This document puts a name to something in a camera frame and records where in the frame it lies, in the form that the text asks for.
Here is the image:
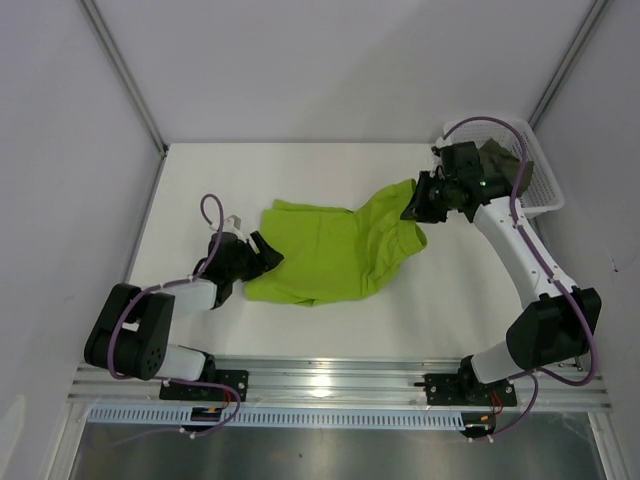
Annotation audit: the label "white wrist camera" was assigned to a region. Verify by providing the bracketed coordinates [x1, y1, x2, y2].
[222, 215, 246, 242]
[431, 137, 449, 158]

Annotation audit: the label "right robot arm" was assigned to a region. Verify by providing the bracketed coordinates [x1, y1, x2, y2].
[401, 142, 602, 404]

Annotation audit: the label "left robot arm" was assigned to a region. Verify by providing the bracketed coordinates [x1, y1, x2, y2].
[84, 230, 284, 400]

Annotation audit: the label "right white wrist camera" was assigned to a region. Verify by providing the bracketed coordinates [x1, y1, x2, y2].
[431, 137, 449, 158]

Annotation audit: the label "lime green shorts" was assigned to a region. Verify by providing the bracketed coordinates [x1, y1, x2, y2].
[244, 179, 427, 307]

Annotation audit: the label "right aluminium corner post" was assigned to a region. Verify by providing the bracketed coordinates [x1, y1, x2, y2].
[528, 0, 614, 129]

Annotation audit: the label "white plastic basket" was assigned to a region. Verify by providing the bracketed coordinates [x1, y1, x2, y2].
[443, 117, 565, 219]

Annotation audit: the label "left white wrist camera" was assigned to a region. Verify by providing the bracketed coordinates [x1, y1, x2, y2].
[222, 215, 246, 242]

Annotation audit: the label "left aluminium corner post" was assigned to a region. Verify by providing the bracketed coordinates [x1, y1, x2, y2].
[76, 0, 168, 157]

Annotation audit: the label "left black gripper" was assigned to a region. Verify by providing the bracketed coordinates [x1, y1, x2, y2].
[227, 231, 283, 282]

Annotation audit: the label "aluminium corner post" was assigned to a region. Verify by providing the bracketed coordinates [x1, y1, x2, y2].
[76, 0, 168, 157]
[528, 0, 614, 129]

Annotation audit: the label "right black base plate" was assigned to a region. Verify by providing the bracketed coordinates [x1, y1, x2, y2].
[413, 373, 517, 407]

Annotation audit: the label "aluminium mounting rail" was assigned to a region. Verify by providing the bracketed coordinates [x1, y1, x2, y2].
[67, 356, 612, 413]

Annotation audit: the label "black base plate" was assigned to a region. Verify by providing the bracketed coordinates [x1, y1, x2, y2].
[159, 369, 249, 402]
[413, 373, 517, 407]

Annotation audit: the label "dark olive shorts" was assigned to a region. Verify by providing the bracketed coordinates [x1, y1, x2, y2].
[478, 139, 521, 194]

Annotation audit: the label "white slotted cable duct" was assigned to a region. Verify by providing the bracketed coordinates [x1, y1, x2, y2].
[87, 404, 465, 431]

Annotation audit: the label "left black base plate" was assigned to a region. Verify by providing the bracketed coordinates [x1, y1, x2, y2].
[159, 369, 249, 402]

